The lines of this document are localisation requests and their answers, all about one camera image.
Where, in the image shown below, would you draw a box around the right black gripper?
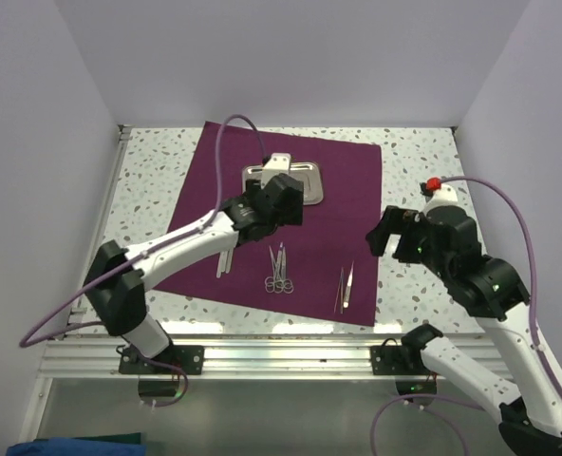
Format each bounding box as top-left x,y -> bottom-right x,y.
365,204 -> 451,279

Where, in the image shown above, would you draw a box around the steel instrument tray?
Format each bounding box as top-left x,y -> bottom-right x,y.
241,161 -> 324,206

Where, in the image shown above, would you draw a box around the purple cloth wrap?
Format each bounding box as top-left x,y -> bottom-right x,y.
157,123 -> 382,327

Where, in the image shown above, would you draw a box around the steel hemostat clamp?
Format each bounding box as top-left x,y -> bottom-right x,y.
264,247 -> 283,294

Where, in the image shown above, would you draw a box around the broad steel tweezers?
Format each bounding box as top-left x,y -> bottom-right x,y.
340,264 -> 354,313

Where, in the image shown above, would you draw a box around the steel scissors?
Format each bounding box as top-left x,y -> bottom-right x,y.
278,242 -> 294,294

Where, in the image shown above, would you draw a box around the long steel forceps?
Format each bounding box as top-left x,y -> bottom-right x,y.
333,268 -> 345,314

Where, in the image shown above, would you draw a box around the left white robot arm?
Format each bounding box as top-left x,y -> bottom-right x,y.
83,173 -> 304,373

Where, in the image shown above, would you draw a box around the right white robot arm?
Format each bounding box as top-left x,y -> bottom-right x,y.
365,205 -> 562,455

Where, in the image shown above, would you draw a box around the green cloth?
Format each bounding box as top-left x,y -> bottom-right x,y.
77,432 -> 143,445

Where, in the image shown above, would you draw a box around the blue cloth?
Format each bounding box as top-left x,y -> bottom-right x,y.
6,438 -> 146,456

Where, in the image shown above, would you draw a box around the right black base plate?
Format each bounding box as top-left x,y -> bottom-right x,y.
369,339 -> 434,376

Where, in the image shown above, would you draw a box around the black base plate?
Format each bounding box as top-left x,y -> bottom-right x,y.
116,345 -> 205,375
369,339 -> 434,376

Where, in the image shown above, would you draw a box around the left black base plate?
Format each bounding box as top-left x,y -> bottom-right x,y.
116,345 -> 205,375

